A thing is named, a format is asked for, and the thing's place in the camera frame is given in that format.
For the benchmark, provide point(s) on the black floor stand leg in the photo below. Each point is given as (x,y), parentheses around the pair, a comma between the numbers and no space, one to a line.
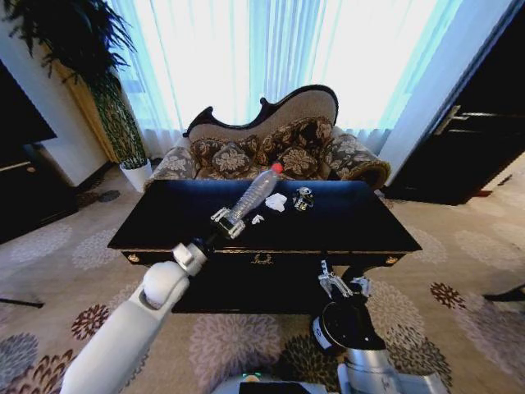
(506,292)
(20,303)

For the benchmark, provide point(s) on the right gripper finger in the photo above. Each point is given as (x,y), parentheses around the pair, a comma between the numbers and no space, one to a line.
(333,283)
(365,283)

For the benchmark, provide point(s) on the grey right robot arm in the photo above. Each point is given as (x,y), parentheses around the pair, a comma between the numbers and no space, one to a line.
(369,369)

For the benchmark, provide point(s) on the clear plastic bottle red cap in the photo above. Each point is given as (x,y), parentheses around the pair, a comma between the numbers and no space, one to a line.
(256,193)

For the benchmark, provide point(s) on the grey round floor disc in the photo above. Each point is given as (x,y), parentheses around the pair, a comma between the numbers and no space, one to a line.
(109,195)

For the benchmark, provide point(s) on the white robot front shell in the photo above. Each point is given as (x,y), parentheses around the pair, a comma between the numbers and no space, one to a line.
(270,386)

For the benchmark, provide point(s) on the brown floral cushion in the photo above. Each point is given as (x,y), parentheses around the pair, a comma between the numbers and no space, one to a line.
(201,152)
(305,131)
(298,160)
(233,161)

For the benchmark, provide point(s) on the black television screen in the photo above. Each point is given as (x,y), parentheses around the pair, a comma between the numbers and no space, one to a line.
(20,115)

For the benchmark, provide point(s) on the crumpled white paper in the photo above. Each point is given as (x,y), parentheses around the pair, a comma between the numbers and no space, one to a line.
(275,203)

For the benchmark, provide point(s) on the crushed black drink can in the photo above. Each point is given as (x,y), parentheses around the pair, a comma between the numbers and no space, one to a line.
(302,199)

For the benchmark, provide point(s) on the dark television cabinet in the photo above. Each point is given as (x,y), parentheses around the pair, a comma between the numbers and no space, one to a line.
(33,193)

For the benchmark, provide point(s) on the dark wooden table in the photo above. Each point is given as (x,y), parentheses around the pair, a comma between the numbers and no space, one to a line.
(336,225)

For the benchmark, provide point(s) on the tall green plant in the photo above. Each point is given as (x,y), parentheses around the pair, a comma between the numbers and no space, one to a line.
(82,37)

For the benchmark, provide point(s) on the dark wooden door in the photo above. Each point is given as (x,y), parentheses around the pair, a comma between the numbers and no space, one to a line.
(484,123)

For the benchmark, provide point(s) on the floral sofa dark frame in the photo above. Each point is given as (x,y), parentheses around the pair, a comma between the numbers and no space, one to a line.
(246,131)

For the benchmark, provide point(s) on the beige side curtain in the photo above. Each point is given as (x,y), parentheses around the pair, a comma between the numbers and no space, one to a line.
(84,106)

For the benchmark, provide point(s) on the small white paper scrap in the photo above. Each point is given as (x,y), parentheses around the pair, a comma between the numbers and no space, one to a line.
(257,219)

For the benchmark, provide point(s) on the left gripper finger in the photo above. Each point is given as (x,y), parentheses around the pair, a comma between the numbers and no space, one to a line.
(220,213)
(238,229)

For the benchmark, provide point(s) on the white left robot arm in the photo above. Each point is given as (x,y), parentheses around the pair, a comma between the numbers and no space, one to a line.
(123,328)

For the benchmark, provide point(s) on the white plant pot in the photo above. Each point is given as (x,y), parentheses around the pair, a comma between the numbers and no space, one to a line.
(135,174)

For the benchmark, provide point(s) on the sheer white curtain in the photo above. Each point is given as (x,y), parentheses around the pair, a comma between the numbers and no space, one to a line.
(254,53)

